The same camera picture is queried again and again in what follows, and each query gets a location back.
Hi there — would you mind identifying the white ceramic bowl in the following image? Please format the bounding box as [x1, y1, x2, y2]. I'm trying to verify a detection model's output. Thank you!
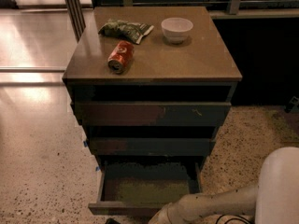
[161, 18, 193, 44]

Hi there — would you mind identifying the dark wooden drawer cabinet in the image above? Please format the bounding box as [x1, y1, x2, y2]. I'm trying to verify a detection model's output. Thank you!
[62, 6, 243, 173]

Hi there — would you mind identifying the dark bottom drawer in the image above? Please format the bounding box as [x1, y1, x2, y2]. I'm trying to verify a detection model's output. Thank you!
[88, 161, 200, 217]

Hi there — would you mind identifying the blue floor tape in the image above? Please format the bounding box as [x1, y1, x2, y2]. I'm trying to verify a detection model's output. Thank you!
[83, 140, 88, 147]

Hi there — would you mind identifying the black floor cable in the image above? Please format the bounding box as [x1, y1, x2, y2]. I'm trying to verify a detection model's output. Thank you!
[215, 214, 255, 224]

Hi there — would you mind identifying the dark top drawer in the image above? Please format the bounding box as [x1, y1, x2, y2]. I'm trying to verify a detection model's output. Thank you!
[71, 102, 231, 127]

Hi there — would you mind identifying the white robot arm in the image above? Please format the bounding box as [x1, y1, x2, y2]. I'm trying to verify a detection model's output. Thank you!
[149, 147, 299, 224]

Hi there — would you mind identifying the dark drawer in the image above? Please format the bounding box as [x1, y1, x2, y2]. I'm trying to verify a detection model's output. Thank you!
[71, 102, 231, 127]
[88, 161, 200, 217]
[89, 138, 215, 157]

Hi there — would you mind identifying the dark middle drawer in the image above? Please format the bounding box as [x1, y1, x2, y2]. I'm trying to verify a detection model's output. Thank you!
[89, 138, 215, 157]

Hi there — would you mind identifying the green chip bag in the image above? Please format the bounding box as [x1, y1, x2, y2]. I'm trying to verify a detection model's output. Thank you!
[98, 19, 154, 45]

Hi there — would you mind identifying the red soda can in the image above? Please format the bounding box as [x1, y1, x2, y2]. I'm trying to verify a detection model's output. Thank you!
[107, 40, 134, 74]

